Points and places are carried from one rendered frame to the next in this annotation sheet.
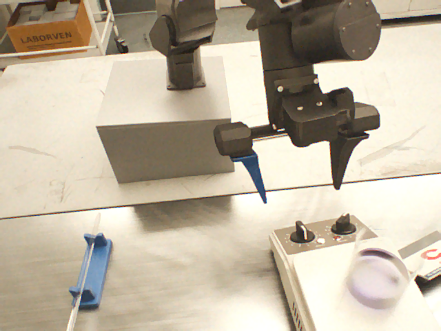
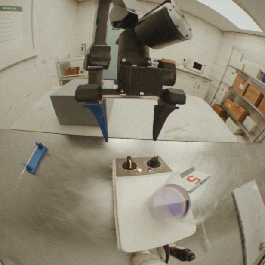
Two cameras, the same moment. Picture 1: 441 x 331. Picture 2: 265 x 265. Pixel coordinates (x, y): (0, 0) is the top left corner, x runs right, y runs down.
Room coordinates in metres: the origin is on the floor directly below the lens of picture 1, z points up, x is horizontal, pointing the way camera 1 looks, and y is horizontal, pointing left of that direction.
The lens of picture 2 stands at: (0.17, -0.07, 1.16)
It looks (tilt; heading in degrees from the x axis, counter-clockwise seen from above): 44 degrees down; 355
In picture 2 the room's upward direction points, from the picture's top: 8 degrees clockwise
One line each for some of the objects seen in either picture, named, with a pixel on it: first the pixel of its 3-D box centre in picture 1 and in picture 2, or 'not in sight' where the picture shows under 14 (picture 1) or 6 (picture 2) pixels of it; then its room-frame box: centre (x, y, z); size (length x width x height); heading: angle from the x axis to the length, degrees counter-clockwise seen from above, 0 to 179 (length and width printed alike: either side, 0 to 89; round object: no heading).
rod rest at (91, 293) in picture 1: (90, 266); (34, 155); (0.28, 0.20, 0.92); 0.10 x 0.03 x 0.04; 178
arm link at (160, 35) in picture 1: (183, 27); (97, 61); (0.57, 0.05, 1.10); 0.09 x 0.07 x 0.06; 125
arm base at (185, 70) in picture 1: (184, 63); (95, 76); (0.57, 0.06, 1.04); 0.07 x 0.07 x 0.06; 5
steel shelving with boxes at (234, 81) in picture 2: not in sight; (246, 100); (1.50, -2.27, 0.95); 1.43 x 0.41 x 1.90; 2
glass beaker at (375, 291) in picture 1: (384, 267); (177, 201); (0.19, -0.14, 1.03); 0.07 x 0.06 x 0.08; 92
